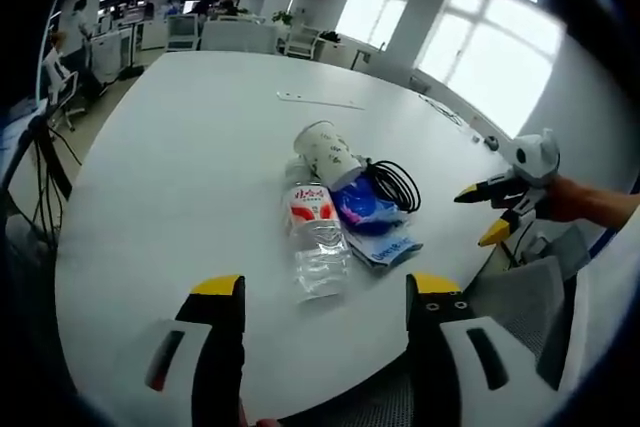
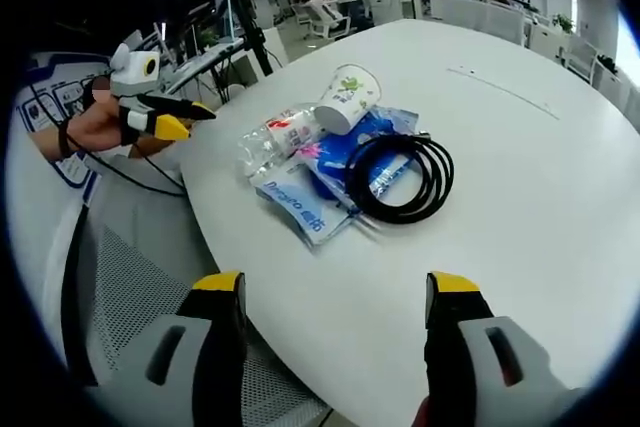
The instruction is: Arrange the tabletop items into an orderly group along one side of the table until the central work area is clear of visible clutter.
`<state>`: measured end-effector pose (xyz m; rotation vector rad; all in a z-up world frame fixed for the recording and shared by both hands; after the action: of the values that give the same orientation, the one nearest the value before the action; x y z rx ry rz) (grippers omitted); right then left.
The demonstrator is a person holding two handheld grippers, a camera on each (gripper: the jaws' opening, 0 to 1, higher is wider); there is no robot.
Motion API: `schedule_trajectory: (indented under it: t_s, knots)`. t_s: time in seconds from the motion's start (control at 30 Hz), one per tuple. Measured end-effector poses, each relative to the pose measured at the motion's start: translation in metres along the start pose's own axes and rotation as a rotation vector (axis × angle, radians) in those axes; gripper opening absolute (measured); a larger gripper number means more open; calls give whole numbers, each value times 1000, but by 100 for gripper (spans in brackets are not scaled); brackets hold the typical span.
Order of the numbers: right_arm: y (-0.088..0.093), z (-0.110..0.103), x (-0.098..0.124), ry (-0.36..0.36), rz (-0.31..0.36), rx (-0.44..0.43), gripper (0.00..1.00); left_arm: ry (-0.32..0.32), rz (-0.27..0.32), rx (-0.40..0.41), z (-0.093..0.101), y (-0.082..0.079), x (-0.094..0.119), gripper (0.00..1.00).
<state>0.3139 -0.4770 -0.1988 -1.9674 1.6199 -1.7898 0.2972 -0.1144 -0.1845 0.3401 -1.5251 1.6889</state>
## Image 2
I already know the black wrist strap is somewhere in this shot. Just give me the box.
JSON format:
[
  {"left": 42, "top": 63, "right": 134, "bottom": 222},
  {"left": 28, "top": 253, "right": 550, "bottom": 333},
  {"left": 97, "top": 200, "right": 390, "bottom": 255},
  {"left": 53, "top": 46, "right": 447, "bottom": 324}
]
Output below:
[{"left": 56, "top": 116, "right": 75, "bottom": 154}]

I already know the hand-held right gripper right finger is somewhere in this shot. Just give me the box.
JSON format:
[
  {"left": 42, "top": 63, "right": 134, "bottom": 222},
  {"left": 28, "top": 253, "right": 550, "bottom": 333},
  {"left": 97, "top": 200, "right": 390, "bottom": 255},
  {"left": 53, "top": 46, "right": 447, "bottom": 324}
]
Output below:
[{"left": 423, "top": 270, "right": 597, "bottom": 427}]

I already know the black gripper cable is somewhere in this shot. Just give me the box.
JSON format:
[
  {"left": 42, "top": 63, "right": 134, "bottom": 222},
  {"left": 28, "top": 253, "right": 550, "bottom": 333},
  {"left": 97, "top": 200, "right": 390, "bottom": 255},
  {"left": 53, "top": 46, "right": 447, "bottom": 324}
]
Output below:
[{"left": 64, "top": 134, "right": 187, "bottom": 197}]

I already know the white background desk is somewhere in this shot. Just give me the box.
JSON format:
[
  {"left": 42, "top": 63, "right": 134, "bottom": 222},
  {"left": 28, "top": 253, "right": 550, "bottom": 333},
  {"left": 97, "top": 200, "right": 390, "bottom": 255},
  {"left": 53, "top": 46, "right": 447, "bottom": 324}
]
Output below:
[{"left": 158, "top": 35, "right": 247, "bottom": 91}]

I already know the white and blue poster board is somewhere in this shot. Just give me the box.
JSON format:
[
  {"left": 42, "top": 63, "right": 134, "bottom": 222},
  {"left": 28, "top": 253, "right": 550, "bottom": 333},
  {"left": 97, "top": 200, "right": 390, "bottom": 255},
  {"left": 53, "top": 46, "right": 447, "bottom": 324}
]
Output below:
[{"left": 13, "top": 50, "right": 109, "bottom": 204}]

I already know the white printed paper cup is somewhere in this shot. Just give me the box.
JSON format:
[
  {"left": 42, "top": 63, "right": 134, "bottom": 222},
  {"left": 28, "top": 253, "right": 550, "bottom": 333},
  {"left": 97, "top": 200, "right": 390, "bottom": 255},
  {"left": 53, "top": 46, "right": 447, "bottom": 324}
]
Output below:
[{"left": 313, "top": 63, "right": 384, "bottom": 135}]

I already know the person's right hand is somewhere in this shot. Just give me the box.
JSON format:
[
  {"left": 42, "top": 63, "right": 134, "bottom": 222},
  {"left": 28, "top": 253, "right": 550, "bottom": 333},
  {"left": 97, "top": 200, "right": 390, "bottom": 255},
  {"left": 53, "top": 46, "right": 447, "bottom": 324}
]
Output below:
[{"left": 410, "top": 393, "right": 437, "bottom": 427}]

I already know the white table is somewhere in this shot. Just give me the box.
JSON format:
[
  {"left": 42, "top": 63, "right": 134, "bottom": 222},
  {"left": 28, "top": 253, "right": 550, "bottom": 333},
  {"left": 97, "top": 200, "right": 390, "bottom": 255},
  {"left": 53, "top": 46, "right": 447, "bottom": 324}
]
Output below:
[{"left": 178, "top": 18, "right": 640, "bottom": 427}]

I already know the white mesh office chair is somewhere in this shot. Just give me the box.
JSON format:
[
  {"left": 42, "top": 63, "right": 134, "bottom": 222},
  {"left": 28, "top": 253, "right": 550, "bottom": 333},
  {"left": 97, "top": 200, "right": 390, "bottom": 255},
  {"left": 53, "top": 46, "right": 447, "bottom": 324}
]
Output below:
[{"left": 62, "top": 204, "right": 334, "bottom": 427}]

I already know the black tripod stand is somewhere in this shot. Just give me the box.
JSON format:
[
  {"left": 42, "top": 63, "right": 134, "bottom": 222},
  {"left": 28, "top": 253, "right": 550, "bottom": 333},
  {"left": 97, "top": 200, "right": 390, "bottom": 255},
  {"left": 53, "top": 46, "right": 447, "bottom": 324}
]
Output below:
[{"left": 219, "top": 0, "right": 275, "bottom": 79}]

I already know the person's left hand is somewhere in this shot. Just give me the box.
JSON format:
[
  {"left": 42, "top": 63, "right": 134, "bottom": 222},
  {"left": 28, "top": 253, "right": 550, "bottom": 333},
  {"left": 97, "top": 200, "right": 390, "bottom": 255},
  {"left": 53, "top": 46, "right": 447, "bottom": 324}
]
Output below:
[{"left": 73, "top": 105, "right": 175, "bottom": 159}]

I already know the clear plastic bottle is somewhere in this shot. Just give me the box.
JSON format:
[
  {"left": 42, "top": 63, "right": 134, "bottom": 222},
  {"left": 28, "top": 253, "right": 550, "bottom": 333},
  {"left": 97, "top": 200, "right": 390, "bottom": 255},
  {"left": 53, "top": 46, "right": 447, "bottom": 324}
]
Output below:
[{"left": 234, "top": 102, "right": 327, "bottom": 184}]

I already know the blue plastic package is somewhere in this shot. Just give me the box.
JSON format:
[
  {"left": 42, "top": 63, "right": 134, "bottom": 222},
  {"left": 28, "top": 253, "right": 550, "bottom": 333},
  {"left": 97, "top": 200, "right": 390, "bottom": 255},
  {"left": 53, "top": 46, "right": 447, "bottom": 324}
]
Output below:
[{"left": 253, "top": 104, "right": 420, "bottom": 249}]

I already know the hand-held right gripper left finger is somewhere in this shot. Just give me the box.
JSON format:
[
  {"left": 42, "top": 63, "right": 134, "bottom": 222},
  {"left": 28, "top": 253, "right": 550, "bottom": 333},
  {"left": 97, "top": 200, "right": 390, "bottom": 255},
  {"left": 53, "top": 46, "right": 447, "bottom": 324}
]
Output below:
[{"left": 84, "top": 270, "right": 249, "bottom": 427}]

